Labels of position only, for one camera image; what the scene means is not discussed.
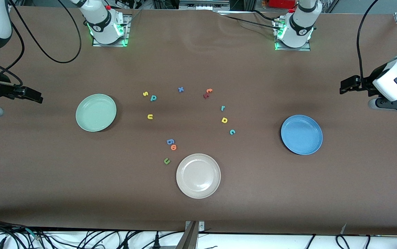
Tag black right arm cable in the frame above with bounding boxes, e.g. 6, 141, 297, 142
0, 0, 82, 87

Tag red box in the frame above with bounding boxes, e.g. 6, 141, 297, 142
269, 0, 296, 9

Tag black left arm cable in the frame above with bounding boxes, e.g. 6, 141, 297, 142
357, 0, 381, 80

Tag long black base cable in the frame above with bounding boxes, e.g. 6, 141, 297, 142
218, 12, 282, 31

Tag small metal bracket plate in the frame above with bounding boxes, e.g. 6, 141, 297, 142
185, 221, 205, 232

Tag looped black floor cable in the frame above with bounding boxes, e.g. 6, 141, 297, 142
335, 234, 350, 249

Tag beige plate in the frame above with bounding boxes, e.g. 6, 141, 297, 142
176, 154, 221, 199

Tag short black base cable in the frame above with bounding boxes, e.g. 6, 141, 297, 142
252, 9, 277, 21

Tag aluminium profile post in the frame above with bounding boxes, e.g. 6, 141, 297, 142
175, 221, 200, 249

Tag grey equipment box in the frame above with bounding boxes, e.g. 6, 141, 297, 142
179, 0, 231, 10

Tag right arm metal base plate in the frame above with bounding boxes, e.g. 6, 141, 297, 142
92, 15, 132, 47

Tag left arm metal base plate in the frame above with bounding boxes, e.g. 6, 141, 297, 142
275, 19, 312, 52

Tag brown table cover sheet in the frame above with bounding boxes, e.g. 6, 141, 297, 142
0, 6, 397, 236

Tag green plate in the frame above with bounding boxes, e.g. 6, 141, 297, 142
76, 94, 117, 132

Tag blue plate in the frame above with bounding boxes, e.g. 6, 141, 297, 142
281, 115, 323, 155

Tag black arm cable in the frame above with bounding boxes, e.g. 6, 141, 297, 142
0, 0, 82, 87
357, 0, 381, 80

